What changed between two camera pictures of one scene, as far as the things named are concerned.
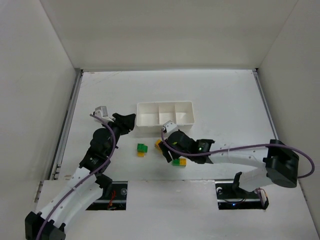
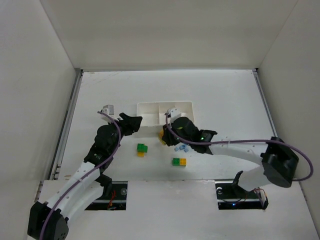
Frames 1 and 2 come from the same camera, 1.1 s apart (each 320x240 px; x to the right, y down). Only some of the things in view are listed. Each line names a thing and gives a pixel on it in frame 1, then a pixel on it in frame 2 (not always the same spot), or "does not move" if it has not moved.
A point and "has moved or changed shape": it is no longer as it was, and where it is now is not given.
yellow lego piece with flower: x=156 y=144 has moved or changed shape
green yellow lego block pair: x=179 y=162 does not move
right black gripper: x=166 y=152 to x=168 y=138
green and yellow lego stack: x=142 y=149 does not move
